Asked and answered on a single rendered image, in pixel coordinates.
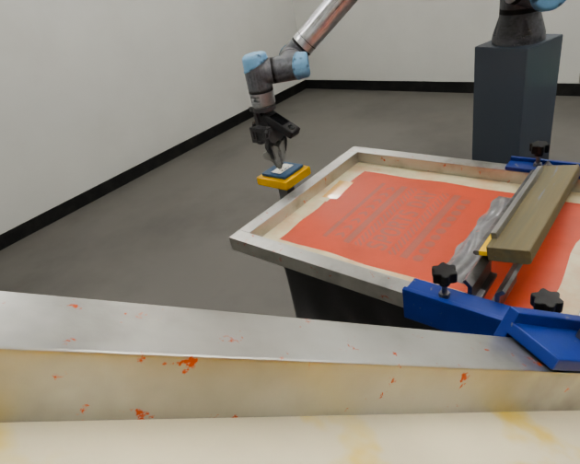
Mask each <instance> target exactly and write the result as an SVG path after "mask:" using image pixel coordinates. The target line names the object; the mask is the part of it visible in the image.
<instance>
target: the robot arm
mask: <svg viewBox="0 0 580 464"><path fill-rule="evenodd" d="M357 1H358V0H324V1H323V2H322V3H321V4H320V5H319V7H318V8H317V9H316V10H315V11H314V13H313V14H312V15H311V16H310V17H309V19H308V20H307V21H306V22H305V24H304V25H303V26H302V27H301V28H300V30H299V31H298V32H297V33H296V34H295V36H294V37H293V38H292V39H291V40H290V41H289V42H288V43H287V44H286V45H285V46H284V47H283V48H282V49H281V51H280V53H279V56H274V57H268V56H267V54H266V52H264V51H259V52H250V53H248V54H246V55H244V56H243V57H242V63H243V68H244V74H245V77H246V81H247V86H248V90H249V97H250V101H251V106H252V107H249V111H252V112H253V115H254V119H255V122H254V123H252V126H250V128H249V130H250V134H251V138H252V143H257V144H258V145H263V144H265V149H266V152H265V153H263V157H264V158H265V159H267V160H269V161H272V162H273V163H274V165H275V166H276V167H277V168H278V169H280V168H282V166H283V163H284V158H285V152H286V146H287V138H286V137H288V138H289V139H291V138H293V137H294V136H296V135H297V134H299V131H300V128H299V127H298V126H297V125H295V124H294V123H292V122H290V121H288V120H287V119H286V118H285V117H283V116H282V115H280V114H279V113H277V112H276V111H274V109H275V108H276V105H275V96H274V92H273V84H276V83H282V82H287V81H292V80H300V79H302V78H306V77H309V76H310V68H309V61H308V57H309V55H310V54H312V52H313V51H314V50H315V49H316V48H317V47H318V46H319V44H320V43H321V42H322V41H323V40H324V39H325V37H326V36H327V35H328V34H329V33H330V32H331V30H332V29H333V28H334V27H335V26H336V25H337V24H338V22H339V21H340V20H341V19H342V18H343V17H344V16H345V14H346V13H347V12H348V11H349V10H350V9H351V8H352V6H353V5H354V4H355V3H356V2H357ZM565 1H566V0H500V6H499V18H498V20H497V23H496V26H495V29H494V32H493V36H492V45H494V46H500V47H515V46H523V45H529V44H533V43H537V42H540V41H544V40H545V39H546V29H545V24H544V20H543V16H542V13H541V12H545V11H552V10H553V9H556V8H557V7H559V6H561V5H562V4H563V3H564V2H565ZM254 126H255V127H254Z"/></svg>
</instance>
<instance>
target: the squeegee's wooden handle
mask: <svg viewBox="0 0 580 464"><path fill-rule="evenodd" d="M579 177H580V167H579V166H578V165H557V166H543V171H542V173H541V174H540V176H539V178H538V179H537V181H536V182H535V184H534V185H533V187H532V188H531V189H530V191H529V192H528V194H527V196H526V197H525V199H524V200H523V202H522V203H521V204H520V205H519V207H518V208H517V210H516V212H515V213H514V214H513V216H512V217H511V219H510V220H509V222H508V223H507V225H506V226H505V228H504V230H503V231H502V233H501V234H500V236H499V237H498V239H496V238H492V239H491V240H490V242H489V243H488V245H487V246H486V250H487V256H488V261H502V262H511V263H520V264H531V263H532V261H533V259H534V258H535V256H536V254H537V252H538V250H539V248H540V246H541V244H542V242H543V241H544V239H545V237H546V236H547V234H548V233H549V231H550V229H551V226H552V225H553V223H554V221H555V219H556V217H557V216H558V214H559V212H560V211H561V209H562V208H563V205H564V203H565V202H566V200H567V198H568V196H569V194H570V193H571V191H572V189H573V187H574V185H575V184H576V182H577V180H578V178H579Z"/></svg>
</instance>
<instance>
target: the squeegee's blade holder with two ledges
mask: <svg viewBox="0 0 580 464"><path fill-rule="evenodd" d="M542 171H543V166H537V167H536V169H535V170H534V172H533V173H532V175H531V176H530V177H529V179H528V181H527V182H526V183H525V185H524V186H523V188H522V189H521V191H520V192H519V193H518V195H517V196H516V198H515V199H514V200H513V201H512V203H511V204H510V206H509V207H508V208H507V210H506V211H505V213H504V214H503V216H502V217H501V219H500V220H499V222H498V223H497V224H496V226H495V227H494V229H493V230H492V232H491V238H496V239H498V237H499V236H500V234H501V233H502V231H503V230H504V228H505V226H506V225H507V223H508V222H509V220H510V219H511V217H512V216H513V214H514V213H515V212H516V210H517V208H518V207H519V205H520V204H521V203H522V202H523V200H524V199H525V197H526V196H527V194H528V192H529V191H530V189H531V188H532V187H533V185H534V184H535V182H536V181H537V179H538V178H539V176H540V174H541V173H542Z"/></svg>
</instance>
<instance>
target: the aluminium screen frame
mask: <svg viewBox="0 0 580 464"><path fill-rule="evenodd" d="M358 162H363V163H369V164H376V165H382V166H390V167H396V168H408V169H415V170H421V171H428V172H435V173H442V174H448V175H455V176H461V177H468V178H475V179H482V180H494V181H501V182H507V183H514V184H522V182H523V181H524V180H525V178H526V177H527V175H528V174H529V173H528V172H521V171H513V170H506V169H505V166H506V165H507V164H502V163H494V162H486V161H478V160H470V159H462V158H454V157H439V156H431V155H423V154H415V153H407V152H399V151H391V150H383V149H375V148H367V147H359V146H353V147H352V148H351V149H349V150H348V151H347V152H345V153H344V154H342V155H341V156H340V157H338V158H337V159H335V160H334V161H332V162H331V163H330V164H329V165H328V166H327V167H325V168H323V169H322V170H321V171H319V172H318V173H317V174H315V175H314V176H313V177H311V178H310V179H308V180H307V181H305V182H304V183H303V184H301V185H300V186H298V187H297V188H296V189H294V190H293V191H291V192H290V193H288V194H287V195H286V196H285V197H284V198H283V199H281V200H280V201H279V202H277V203H275V204H274V205H273V206H271V207H270V208H269V209H267V210H266V211H264V212H263V213H262V214H260V215H259V216H257V217H256V218H254V219H253V220H252V221H250V222H249V223H248V224H246V225H245V226H244V227H242V228H241V229H240V230H239V231H237V232H236V233H235V234H233V235H232V236H230V237H229V240H230V243H231V246H232V249H233V250H236V251H239V252H242V253H245V254H248V255H250V256H253V257H256V258H259V259H262V260H265V261H268V262H271V263H274V264H277V265H280V266H283V267H285V268H288V269H291V270H294V271H297V272H300V273H303V274H306V275H309V276H312V277H315V278H318V279H320V280H323V281H326V282H329V283H332V284H336V285H339V286H341V287H344V288H347V289H350V290H353V291H355V292H358V293H361V294H364V295H367V296H372V297H374V298H377V299H379V300H382V301H385V302H388V303H390V304H393V305H396V306H399V307H403V296H402V288H403V287H404V286H406V287H408V285H409V284H410V283H411V282H410V281H407V280H404V279H400V278H398V277H395V276H391V275H388V274H385V273H380V272H377V271H373V270H370V269H367V268H364V267H361V266H358V265H354V264H351V263H349V262H345V261H340V260H336V259H333V258H331V257H327V256H324V255H321V254H318V253H315V252H312V251H308V250H305V249H300V248H297V247H294V246H290V245H287V244H284V243H281V242H278V241H275V240H271V239H268V238H263V236H264V235H265V234H267V233H268V232H269V231H271V230H272V229H273V228H274V227H276V226H277V225H279V224H280V223H281V222H282V221H284V220H285V219H286V218H287V217H288V216H289V215H291V214H292V213H293V212H295V211H296V210H297V209H298V208H300V207H301V206H302V205H304V204H305V203H306V202H308V201H309V200H310V199H312V198H313V197H314V196H315V195H317V194H318V193H319V192H321V191H322V190H323V189H325V188H326V187H327V186H329V185H330V184H331V183H332V182H334V181H335V180H336V179H338V178H339V177H340V176H341V175H342V174H343V173H345V172H346V171H347V170H348V169H350V168H351V167H353V166H354V165H355V164H356V163H358ZM572 191H573V192H580V179H578V180H577V182H576V184H575V185H574V187H573V189H572ZM578 316H580V311H579V314H578Z"/></svg>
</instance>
